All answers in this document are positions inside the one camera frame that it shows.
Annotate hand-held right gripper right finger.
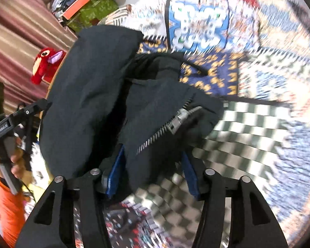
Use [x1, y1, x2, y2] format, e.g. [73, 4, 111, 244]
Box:
[180, 151, 290, 248]

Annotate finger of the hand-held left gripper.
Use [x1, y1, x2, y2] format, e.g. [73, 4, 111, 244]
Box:
[10, 98, 52, 135]

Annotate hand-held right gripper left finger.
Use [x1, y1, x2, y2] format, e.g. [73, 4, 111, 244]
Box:
[15, 145, 126, 248]

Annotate black zip jacket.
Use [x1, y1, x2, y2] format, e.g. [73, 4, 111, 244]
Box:
[39, 26, 224, 202]

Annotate person's left forearm orange sleeve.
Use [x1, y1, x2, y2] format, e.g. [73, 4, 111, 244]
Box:
[0, 177, 27, 248]

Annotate person's left hand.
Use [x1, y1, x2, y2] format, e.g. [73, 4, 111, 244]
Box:
[0, 136, 27, 179]

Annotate red plush toy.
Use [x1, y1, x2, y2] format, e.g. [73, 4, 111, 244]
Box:
[30, 47, 67, 85]

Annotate patchwork patterned blanket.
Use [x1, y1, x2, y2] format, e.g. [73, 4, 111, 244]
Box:
[103, 0, 310, 248]

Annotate striped maroon curtain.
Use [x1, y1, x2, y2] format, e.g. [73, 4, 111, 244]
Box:
[0, 0, 78, 114]

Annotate orange box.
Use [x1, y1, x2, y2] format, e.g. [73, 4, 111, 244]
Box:
[62, 0, 91, 20]

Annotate green patterned storage box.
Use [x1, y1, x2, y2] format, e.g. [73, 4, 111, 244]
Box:
[67, 0, 119, 33]

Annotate striped patterned cushion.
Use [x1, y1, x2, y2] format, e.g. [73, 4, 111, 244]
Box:
[103, 5, 135, 27]

